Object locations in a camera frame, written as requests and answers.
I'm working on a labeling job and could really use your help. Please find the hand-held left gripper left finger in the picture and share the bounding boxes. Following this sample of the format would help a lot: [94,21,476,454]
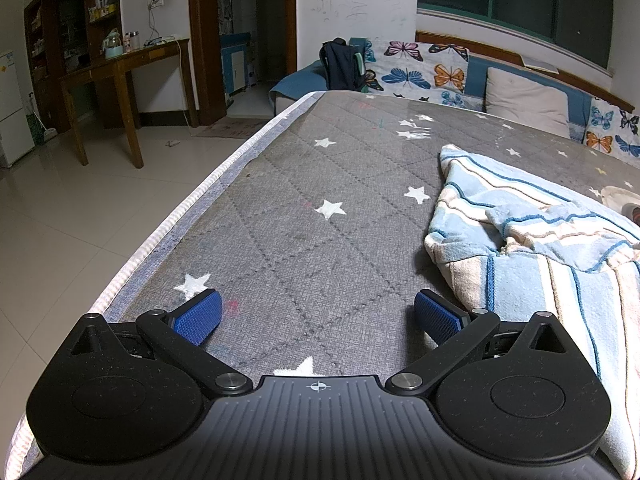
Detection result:
[70,288,253,401]

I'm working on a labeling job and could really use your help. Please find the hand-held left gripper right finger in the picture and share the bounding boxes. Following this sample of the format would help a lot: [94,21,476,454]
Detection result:
[385,288,568,398]

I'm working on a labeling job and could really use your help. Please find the blue striped garment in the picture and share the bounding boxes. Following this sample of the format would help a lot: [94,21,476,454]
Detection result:
[424,144,640,480]

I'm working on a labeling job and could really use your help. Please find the grey star print mattress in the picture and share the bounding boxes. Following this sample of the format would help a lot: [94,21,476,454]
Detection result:
[0,89,640,480]

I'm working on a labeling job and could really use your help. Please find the doormat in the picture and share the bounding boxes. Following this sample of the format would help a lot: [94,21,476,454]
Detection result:
[192,117,274,141]

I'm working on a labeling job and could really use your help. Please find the beige pillow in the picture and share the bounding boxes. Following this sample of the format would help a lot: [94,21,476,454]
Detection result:
[485,66,572,139]

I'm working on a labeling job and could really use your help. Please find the butterfly-print pillow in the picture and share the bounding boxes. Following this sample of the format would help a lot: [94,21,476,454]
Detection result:
[582,95,640,159]
[350,37,474,109]

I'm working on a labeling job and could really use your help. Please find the blue and white cabinet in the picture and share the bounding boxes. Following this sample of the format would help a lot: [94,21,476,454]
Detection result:
[220,32,259,96]

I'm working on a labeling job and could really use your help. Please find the wooden table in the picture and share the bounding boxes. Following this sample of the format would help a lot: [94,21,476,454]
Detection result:
[60,37,198,170]

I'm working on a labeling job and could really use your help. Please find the dark backpack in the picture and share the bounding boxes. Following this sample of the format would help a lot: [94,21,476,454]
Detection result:
[320,37,369,94]

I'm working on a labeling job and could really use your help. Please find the book on window sill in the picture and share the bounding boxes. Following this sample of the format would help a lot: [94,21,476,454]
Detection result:
[520,54,561,74]

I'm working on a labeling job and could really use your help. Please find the white refrigerator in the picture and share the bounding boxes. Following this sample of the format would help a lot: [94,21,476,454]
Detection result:
[0,49,36,168]

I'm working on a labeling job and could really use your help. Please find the light green kettle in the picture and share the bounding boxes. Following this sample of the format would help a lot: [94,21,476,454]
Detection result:
[102,27,124,59]

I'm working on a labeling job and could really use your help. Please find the dark wooden shelf cabinet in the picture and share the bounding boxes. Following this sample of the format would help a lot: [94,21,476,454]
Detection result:
[24,0,121,133]

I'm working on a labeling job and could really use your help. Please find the white cable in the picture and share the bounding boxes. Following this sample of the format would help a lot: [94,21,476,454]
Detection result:
[174,39,195,129]

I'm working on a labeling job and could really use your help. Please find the blue sofa with wooden frame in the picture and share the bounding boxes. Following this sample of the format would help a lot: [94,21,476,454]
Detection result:
[269,30,640,161]

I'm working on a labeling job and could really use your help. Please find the wooden door frame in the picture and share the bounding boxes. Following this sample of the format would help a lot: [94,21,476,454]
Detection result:
[187,0,298,126]

